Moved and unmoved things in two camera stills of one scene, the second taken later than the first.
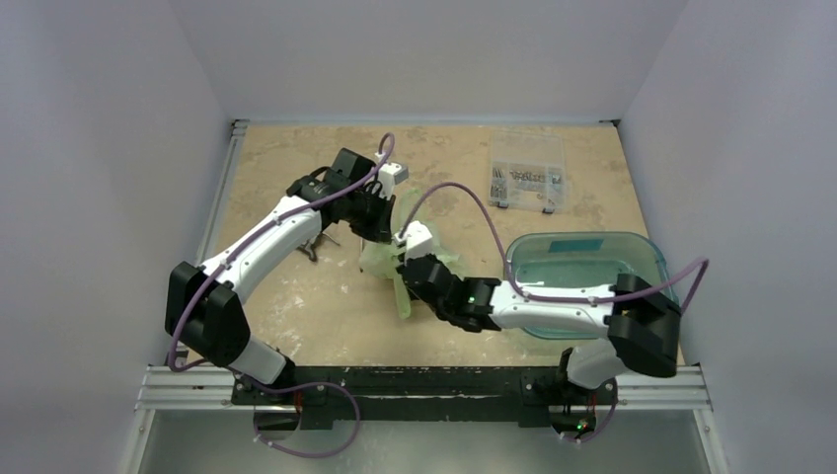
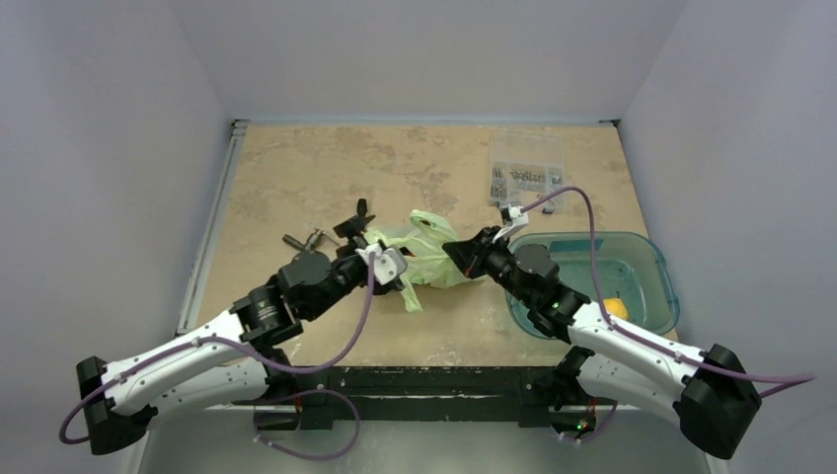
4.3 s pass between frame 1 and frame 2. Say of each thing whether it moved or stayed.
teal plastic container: stayed
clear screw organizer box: stayed
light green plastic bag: moved
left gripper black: moved
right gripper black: moved
